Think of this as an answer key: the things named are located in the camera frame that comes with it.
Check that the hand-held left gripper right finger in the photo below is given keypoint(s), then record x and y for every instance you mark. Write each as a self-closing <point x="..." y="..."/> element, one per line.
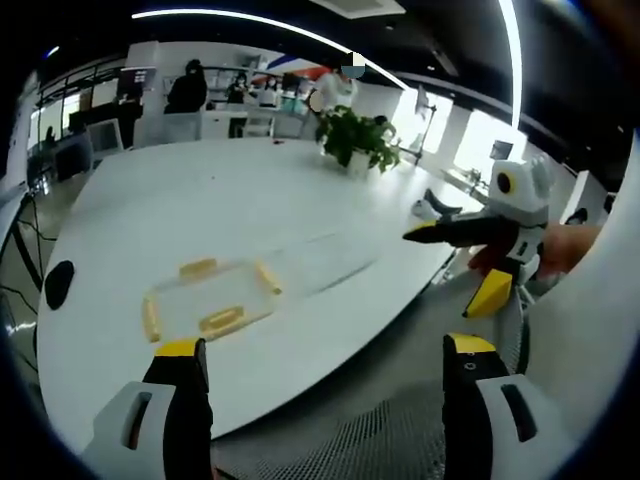
<point x="500" y="430"/>

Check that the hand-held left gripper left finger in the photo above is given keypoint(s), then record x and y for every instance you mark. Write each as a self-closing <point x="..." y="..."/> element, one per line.
<point x="150" y="425"/>

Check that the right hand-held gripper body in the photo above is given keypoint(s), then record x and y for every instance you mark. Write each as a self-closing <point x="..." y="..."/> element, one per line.
<point x="527" y="200"/>

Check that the person's right hand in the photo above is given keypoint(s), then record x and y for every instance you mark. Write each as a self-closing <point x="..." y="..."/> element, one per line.
<point x="567" y="247"/>

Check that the black and white object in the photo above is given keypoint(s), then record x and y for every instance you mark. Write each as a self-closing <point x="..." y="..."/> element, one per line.
<point x="432" y="206"/>

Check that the black lamp stand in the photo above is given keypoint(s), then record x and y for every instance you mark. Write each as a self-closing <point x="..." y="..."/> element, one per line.
<point x="426" y="125"/>

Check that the grey mesh office chair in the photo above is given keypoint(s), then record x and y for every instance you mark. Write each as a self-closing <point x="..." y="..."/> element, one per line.
<point x="380" y="430"/>

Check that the clear box with yellow clasps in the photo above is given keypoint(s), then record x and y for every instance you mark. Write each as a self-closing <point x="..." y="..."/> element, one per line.
<point x="215" y="300"/>

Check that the green potted plant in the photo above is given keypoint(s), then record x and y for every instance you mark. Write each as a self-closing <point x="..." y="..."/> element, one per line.
<point x="357" y="137"/>

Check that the long ceiling light strip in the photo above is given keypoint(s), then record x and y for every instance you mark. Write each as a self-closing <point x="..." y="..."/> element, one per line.
<point x="280" y="25"/>
<point x="512" y="55"/>

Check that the black oval object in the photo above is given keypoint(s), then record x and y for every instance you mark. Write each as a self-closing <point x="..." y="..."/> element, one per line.
<point x="58" y="284"/>

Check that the white computer monitor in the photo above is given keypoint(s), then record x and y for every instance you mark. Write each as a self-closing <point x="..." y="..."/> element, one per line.
<point x="105" y="135"/>

